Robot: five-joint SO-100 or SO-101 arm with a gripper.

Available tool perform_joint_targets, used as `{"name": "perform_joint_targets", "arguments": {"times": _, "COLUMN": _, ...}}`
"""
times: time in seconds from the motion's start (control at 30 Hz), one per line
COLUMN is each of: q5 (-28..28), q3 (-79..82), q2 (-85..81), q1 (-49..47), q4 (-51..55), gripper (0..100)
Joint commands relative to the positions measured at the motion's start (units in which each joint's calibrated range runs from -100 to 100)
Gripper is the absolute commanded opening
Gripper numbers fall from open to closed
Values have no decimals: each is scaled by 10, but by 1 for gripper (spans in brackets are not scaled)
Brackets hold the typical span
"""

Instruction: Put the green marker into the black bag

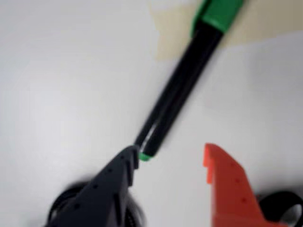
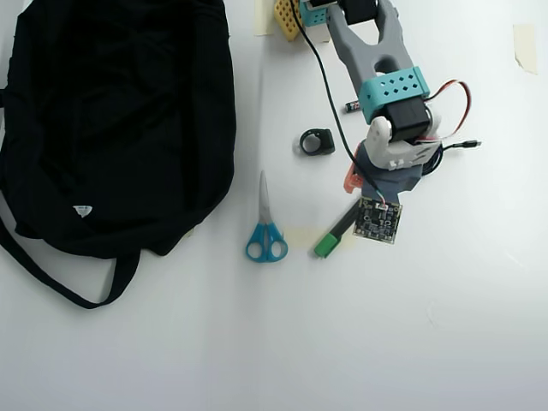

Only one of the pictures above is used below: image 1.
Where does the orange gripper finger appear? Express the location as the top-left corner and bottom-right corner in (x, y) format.
(203, 142), (281, 227)

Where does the coiled black USB cable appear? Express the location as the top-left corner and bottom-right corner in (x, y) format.
(47, 182), (147, 227)

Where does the green and black marker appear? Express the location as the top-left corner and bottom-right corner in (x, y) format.
(134, 0), (248, 162)

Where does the long beige masking tape strip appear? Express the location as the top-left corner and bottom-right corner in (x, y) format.
(149, 0), (303, 61)

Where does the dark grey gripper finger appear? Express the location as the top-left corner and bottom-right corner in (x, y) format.
(47, 144), (140, 227)

